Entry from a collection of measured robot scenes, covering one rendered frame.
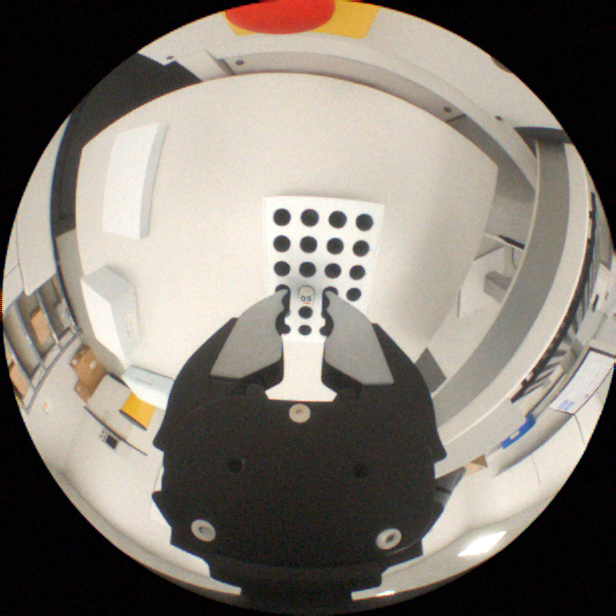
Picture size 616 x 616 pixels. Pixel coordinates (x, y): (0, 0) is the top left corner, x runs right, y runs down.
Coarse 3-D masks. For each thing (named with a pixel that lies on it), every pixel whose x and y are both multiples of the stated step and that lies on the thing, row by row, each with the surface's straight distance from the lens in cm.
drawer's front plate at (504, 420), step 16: (496, 416) 37; (512, 416) 42; (464, 432) 28; (480, 432) 31; (496, 432) 34; (512, 432) 39; (448, 448) 25; (464, 448) 27; (480, 448) 30; (448, 464) 24; (464, 464) 26
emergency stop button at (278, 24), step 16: (288, 0) 10; (304, 0) 10; (320, 0) 10; (240, 16) 10; (256, 16) 10; (272, 16) 10; (288, 16) 10; (304, 16) 10; (320, 16) 10; (256, 32) 11; (272, 32) 11; (288, 32) 11
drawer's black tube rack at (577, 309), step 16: (592, 192) 26; (592, 208) 25; (592, 224) 24; (592, 240) 23; (592, 256) 23; (592, 272) 27; (576, 288) 35; (592, 288) 35; (576, 304) 22; (576, 320) 26; (560, 336) 21; (544, 352) 34; (560, 352) 28; (544, 368) 23; (528, 384) 22
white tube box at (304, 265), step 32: (288, 224) 13; (320, 224) 13; (352, 224) 13; (288, 256) 13; (320, 256) 13; (352, 256) 13; (288, 288) 16; (320, 288) 14; (352, 288) 17; (288, 320) 16; (320, 320) 16
